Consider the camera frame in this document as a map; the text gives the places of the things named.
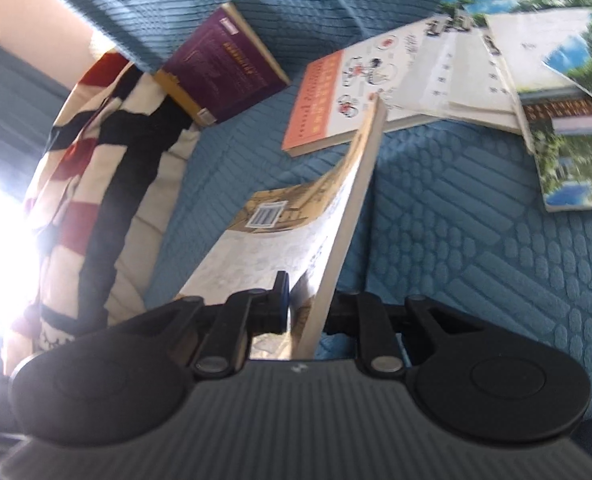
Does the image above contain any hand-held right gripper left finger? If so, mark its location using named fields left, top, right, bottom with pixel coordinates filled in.
left=126, top=271, right=291, bottom=379

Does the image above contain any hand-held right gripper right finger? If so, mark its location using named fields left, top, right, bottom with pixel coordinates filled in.
left=323, top=291, right=483, bottom=377

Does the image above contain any tan illustrated book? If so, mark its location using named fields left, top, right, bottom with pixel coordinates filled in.
left=176, top=94, right=387, bottom=361

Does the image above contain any orange and white book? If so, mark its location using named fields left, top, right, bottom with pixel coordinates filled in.
left=281, top=24, right=444, bottom=158

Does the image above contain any purple book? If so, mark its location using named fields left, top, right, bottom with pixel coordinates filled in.
left=153, top=1, right=293, bottom=127

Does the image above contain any blue textured sofa cover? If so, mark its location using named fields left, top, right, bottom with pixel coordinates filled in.
left=0, top=0, right=592, bottom=421

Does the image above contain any red white navy striped cloth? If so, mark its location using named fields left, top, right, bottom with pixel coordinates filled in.
left=3, top=50, right=201, bottom=376

